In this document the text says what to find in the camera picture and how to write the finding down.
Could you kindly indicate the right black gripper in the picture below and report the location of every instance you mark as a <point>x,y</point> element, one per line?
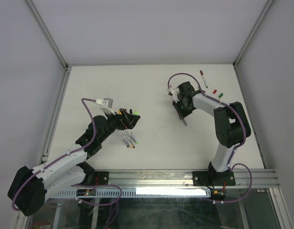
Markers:
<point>182,114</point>

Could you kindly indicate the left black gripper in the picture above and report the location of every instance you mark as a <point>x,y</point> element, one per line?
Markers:
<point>132,119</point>

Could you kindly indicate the light green cap marker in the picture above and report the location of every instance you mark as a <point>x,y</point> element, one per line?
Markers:
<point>134,138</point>

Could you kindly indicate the yellow marker pen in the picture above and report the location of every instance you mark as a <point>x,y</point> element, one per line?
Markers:
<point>127,139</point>

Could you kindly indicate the brown cap marker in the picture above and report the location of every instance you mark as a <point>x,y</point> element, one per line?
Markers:
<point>130,140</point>

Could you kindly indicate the blue marker pen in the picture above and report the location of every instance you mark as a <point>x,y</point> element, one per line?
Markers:
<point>123,140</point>

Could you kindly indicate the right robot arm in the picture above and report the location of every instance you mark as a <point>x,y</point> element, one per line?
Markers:
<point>231,124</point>

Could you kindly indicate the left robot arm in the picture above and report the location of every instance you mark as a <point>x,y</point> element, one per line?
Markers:
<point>31,188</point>

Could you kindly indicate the dark red cap marker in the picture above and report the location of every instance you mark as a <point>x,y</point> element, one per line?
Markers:
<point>204,79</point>

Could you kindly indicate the controller board with LEDs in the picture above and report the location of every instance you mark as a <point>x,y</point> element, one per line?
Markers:
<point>86,192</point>

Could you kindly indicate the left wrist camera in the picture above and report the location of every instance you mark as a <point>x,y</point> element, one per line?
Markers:
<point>106,105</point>

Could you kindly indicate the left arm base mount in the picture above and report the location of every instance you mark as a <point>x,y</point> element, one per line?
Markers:
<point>93,177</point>

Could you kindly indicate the slotted cable duct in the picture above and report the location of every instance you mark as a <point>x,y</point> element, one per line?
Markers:
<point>139,192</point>

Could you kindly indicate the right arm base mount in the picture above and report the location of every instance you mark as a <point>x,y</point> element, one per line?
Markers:
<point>210,177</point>

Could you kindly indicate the aluminium front rail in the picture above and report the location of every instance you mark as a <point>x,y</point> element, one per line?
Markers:
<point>261,178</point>

